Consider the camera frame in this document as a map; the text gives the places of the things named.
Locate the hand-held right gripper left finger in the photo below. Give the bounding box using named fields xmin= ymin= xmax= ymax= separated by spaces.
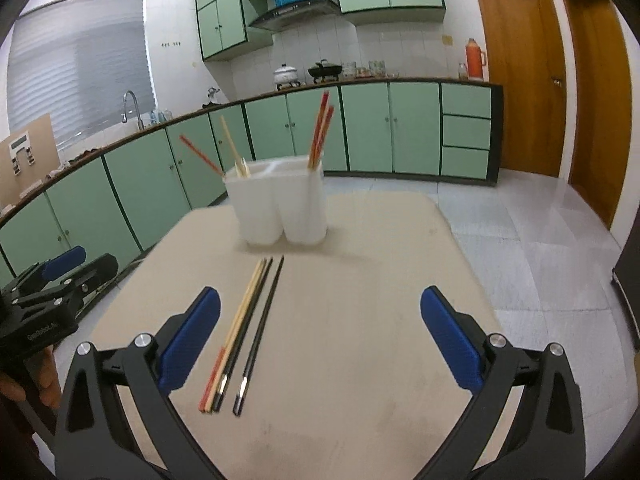
xmin=52 ymin=286 xmax=223 ymax=480

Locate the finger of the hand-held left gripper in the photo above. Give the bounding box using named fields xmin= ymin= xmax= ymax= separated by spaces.
xmin=0 ymin=246 xmax=87 ymax=306
xmin=10 ymin=253 xmax=120 ymax=321

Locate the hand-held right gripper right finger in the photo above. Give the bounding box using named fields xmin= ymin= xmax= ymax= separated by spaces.
xmin=419 ymin=285 xmax=587 ymax=480

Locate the light wooden chopstick red end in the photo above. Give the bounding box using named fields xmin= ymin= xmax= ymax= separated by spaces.
xmin=199 ymin=258 xmax=267 ymax=413

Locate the plain wooden chopstick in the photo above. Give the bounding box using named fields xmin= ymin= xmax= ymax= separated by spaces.
xmin=206 ymin=258 xmax=268 ymax=413
xmin=220 ymin=116 xmax=247 ymax=177

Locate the black chopstick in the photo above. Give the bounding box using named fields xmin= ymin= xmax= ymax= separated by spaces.
xmin=232 ymin=255 xmax=286 ymax=417
xmin=212 ymin=257 xmax=275 ymax=413

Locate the white plastic utensil holder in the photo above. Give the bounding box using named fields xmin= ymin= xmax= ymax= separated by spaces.
xmin=222 ymin=156 xmax=329 ymax=246

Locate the person's left hand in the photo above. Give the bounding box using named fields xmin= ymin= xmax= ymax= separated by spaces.
xmin=0 ymin=346 xmax=65 ymax=411

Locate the long green base cabinet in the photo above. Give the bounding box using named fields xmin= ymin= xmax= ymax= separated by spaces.
xmin=0 ymin=105 xmax=253 ymax=281

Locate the brown wooden board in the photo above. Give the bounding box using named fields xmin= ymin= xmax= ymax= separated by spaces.
xmin=0 ymin=113 xmax=61 ymax=206

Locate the white plastic fixture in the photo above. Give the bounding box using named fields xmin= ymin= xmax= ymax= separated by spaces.
xmin=9 ymin=131 xmax=35 ymax=176

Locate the metal sink faucet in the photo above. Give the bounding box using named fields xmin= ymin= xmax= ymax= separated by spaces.
xmin=122 ymin=91 xmax=146 ymax=131

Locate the green drawer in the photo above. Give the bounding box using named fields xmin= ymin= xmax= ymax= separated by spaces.
xmin=440 ymin=146 xmax=490 ymax=179
xmin=441 ymin=83 xmax=492 ymax=118
xmin=441 ymin=116 xmax=491 ymax=150

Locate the grey window blind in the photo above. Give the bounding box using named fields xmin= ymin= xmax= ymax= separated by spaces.
xmin=7 ymin=0 xmax=156 ymax=148

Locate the green base cabinet with drawers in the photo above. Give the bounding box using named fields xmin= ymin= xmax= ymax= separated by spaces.
xmin=242 ymin=80 xmax=503 ymax=188

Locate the white pot with lid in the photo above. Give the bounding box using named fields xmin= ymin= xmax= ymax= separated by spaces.
xmin=272 ymin=63 xmax=302 ymax=91

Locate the narrow wooden door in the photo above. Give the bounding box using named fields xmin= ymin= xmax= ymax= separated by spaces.
xmin=559 ymin=0 xmax=633 ymax=231

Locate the wide wooden door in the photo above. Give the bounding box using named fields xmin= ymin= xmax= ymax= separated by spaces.
xmin=468 ymin=0 xmax=568 ymax=178

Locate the orange thermos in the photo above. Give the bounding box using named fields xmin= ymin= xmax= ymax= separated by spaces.
xmin=465 ymin=37 xmax=487 ymax=81

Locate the black wok with lid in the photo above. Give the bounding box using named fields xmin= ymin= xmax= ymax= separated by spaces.
xmin=306 ymin=59 xmax=343 ymax=84

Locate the black range hood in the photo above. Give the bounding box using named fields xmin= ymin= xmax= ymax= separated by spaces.
xmin=248 ymin=0 xmax=342 ymax=32

